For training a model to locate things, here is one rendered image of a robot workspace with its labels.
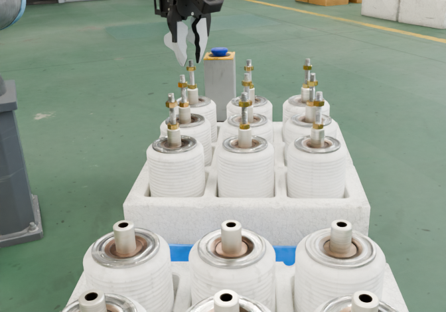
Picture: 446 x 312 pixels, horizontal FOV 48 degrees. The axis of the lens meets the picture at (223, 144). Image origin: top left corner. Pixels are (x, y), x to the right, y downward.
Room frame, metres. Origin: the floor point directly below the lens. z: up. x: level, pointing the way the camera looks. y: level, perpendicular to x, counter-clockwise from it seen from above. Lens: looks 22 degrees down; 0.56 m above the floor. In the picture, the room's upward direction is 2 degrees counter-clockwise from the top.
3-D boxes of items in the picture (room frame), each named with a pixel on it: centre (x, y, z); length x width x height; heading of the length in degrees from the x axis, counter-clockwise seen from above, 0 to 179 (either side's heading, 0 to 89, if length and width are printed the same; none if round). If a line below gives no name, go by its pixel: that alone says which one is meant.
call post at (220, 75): (1.17, 0.00, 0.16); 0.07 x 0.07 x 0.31; 85
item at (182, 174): (0.77, 0.08, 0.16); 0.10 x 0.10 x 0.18
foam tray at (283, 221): (0.88, -0.05, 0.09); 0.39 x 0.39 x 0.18; 85
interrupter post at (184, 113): (0.89, 0.07, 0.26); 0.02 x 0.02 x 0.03
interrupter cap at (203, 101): (1.01, 0.06, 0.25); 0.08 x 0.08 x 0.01
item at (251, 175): (0.76, -0.04, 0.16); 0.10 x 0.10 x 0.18
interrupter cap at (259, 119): (0.88, -0.05, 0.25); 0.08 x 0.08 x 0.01
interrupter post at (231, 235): (0.46, -0.01, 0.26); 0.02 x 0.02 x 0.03
